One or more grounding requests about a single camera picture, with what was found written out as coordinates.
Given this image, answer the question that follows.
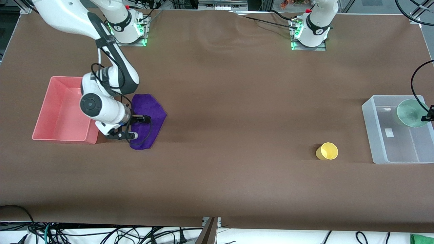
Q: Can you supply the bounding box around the purple cloth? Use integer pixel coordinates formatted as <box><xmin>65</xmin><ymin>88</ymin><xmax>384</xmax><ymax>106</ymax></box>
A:
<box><xmin>130</xmin><ymin>94</ymin><xmax>167</xmax><ymax>150</ymax></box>

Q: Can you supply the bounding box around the yellow plastic cup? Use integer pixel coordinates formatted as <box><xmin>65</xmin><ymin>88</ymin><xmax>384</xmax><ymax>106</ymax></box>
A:
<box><xmin>316</xmin><ymin>142</ymin><xmax>339</xmax><ymax>160</ymax></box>

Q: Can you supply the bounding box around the green cloth scrap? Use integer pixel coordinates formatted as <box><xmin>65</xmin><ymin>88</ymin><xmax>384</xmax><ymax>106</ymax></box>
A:
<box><xmin>410</xmin><ymin>233</ymin><xmax>434</xmax><ymax>244</ymax></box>

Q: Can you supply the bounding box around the clear plastic bin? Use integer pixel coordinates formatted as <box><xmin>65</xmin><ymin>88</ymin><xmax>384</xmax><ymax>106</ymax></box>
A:
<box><xmin>361</xmin><ymin>95</ymin><xmax>434</xmax><ymax>164</ymax></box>

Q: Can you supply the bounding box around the brown table cover sheet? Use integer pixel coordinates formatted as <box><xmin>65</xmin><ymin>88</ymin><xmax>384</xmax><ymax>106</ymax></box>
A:
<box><xmin>0</xmin><ymin>9</ymin><xmax>434</xmax><ymax>233</ymax></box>

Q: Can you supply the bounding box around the pink plastic bin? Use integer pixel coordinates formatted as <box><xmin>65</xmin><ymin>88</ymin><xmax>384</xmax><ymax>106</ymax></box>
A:
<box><xmin>32</xmin><ymin>76</ymin><xmax>99</xmax><ymax>144</ymax></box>

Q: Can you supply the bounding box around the brown wooden beam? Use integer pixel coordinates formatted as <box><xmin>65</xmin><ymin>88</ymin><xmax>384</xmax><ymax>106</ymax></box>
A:
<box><xmin>195</xmin><ymin>217</ymin><xmax>219</xmax><ymax>244</ymax></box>

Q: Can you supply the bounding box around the grey power strip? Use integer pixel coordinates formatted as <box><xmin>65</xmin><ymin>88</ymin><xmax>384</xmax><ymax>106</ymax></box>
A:
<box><xmin>198</xmin><ymin>0</ymin><xmax>249</xmax><ymax>11</ymax></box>

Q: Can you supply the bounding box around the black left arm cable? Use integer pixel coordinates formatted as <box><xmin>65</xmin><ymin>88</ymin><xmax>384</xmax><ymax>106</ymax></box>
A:
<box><xmin>411</xmin><ymin>60</ymin><xmax>434</xmax><ymax>114</ymax></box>

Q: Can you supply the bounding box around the aluminium frame profile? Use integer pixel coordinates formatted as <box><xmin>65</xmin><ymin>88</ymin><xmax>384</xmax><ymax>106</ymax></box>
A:
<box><xmin>409</xmin><ymin>5</ymin><xmax>434</xmax><ymax>25</ymax></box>
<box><xmin>19</xmin><ymin>0</ymin><xmax>36</xmax><ymax>15</ymax></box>

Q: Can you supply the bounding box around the black hanging cable loop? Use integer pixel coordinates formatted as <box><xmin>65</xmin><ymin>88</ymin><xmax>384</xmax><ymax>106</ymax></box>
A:
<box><xmin>394</xmin><ymin>0</ymin><xmax>434</xmax><ymax>27</ymax></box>

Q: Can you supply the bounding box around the black floor cable tangle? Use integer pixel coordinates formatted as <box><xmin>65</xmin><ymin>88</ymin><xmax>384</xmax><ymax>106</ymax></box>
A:
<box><xmin>51</xmin><ymin>226</ymin><xmax>194</xmax><ymax>244</ymax></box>

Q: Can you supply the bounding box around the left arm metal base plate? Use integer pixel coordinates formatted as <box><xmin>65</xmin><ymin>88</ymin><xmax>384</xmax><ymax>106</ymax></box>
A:
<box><xmin>290</xmin><ymin>19</ymin><xmax>327</xmax><ymax>51</ymax></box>

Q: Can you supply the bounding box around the black thin floor cable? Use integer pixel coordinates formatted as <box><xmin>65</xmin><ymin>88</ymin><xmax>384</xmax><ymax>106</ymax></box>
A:
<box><xmin>321</xmin><ymin>231</ymin><xmax>391</xmax><ymax>244</ymax></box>

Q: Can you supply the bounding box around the black thick floor cable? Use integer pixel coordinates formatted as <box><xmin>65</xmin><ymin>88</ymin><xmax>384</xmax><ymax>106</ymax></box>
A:
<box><xmin>0</xmin><ymin>205</ymin><xmax>36</xmax><ymax>244</ymax></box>

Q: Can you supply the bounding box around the black base power cable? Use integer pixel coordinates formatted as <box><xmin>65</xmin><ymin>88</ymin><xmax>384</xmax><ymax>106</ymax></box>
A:
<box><xmin>234</xmin><ymin>9</ymin><xmax>300</xmax><ymax>28</ymax></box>

